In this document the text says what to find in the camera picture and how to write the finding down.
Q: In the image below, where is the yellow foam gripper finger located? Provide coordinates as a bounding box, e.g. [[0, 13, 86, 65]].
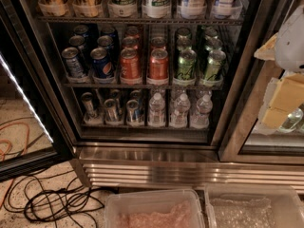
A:
[[257, 73, 304, 129], [254, 34, 277, 61]]

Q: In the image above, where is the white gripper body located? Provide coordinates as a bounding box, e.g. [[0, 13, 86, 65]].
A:
[[275, 5, 304, 73]]

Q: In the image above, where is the closed fridge glass door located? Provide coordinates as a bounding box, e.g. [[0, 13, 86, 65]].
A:
[[218, 0, 303, 164]]

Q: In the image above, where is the front water bottle right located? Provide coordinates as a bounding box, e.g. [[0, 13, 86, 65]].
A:
[[190, 94, 213, 129]]

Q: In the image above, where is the water bottle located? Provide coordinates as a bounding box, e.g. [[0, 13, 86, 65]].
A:
[[190, 94, 213, 129], [169, 93, 191, 128], [148, 92, 165, 127]]

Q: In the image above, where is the front water bottle middle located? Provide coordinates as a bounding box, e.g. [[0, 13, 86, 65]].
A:
[[169, 93, 191, 128]]

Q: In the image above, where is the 7up bottle right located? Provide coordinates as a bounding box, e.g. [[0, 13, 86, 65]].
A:
[[142, 0, 171, 19]]

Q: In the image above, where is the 7up bottle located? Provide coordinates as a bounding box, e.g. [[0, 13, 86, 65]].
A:
[[142, 0, 171, 19], [108, 0, 137, 18]]

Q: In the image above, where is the front water bottle left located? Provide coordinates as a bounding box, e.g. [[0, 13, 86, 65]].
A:
[[148, 92, 165, 127]]

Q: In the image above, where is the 7up bottle left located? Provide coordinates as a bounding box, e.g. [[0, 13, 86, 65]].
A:
[[108, 0, 137, 18]]

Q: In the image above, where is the steel fridge base grille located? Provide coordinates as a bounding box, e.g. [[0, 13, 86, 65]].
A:
[[70, 146, 304, 194]]

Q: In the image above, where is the brown drink bottle right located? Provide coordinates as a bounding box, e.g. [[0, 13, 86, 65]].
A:
[[72, 0, 104, 18]]

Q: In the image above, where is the open fridge glass door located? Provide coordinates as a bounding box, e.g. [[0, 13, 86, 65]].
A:
[[0, 0, 72, 181]]

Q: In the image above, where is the front green can right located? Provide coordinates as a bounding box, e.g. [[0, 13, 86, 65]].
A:
[[200, 49, 226, 86]]

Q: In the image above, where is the green can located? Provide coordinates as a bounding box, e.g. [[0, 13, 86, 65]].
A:
[[173, 49, 197, 86], [200, 49, 226, 86]]

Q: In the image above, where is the front green can left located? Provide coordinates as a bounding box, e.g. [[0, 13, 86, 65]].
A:
[[173, 49, 197, 86]]

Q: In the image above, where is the front orange can right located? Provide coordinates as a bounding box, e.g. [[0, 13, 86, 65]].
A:
[[147, 48, 169, 86]]

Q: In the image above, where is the orange can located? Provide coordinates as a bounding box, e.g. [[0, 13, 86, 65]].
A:
[[120, 48, 143, 85], [147, 48, 169, 86]]

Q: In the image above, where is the clear bin bubble wrap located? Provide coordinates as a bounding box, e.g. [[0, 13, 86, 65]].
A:
[[204, 184, 304, 228]]

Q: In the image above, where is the front orange can left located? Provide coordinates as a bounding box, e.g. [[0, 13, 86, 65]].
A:
[[120, 48, 143, 85]]

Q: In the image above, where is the clear bin pink wrap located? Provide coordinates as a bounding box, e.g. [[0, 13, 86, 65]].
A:
[[104, 189, 205, 228]]

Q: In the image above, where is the front blue pepsi can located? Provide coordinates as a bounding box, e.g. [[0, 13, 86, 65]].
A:
[[90, 47, 115, 84]]

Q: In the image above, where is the slim silver can middle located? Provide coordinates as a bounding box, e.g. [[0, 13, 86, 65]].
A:
[[104, 98, 123, 125]]

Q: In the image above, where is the slim silver can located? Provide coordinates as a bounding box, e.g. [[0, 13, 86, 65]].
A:
[[81, 92, 103, 125], [104, 98, 123, 125]]

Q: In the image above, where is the slim silver can left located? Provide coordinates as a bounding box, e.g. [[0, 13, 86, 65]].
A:
[[81, 92, 103, 125]]

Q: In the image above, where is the orange cable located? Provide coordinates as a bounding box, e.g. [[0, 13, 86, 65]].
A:
[[0, 121, 31, 209]]

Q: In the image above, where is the black cable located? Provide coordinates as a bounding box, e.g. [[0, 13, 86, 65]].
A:
[[2, 166, 110, 228]]

